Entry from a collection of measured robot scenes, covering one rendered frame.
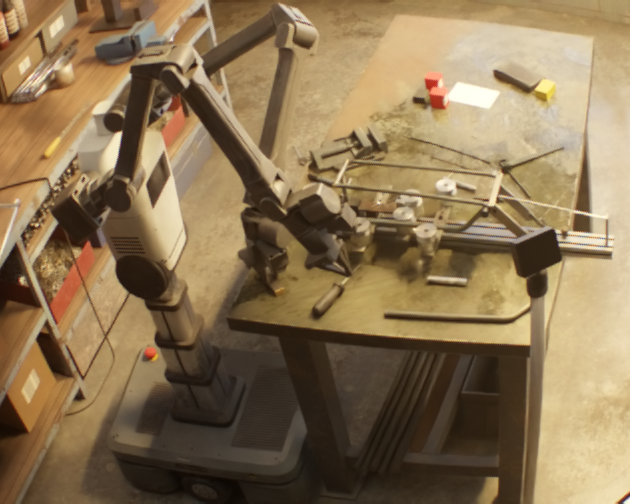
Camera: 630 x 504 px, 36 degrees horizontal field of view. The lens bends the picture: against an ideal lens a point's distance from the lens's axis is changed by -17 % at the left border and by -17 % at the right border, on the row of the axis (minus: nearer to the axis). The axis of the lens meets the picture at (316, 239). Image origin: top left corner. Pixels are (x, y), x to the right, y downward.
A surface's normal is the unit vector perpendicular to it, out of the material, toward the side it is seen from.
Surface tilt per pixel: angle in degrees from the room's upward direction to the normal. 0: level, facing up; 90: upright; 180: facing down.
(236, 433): 0
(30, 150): 0
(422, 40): 0
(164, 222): 90
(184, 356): 90
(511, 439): 90
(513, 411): 90
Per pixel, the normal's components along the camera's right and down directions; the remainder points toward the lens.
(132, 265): -0.22, 0.65
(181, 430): -0.18, -0.76
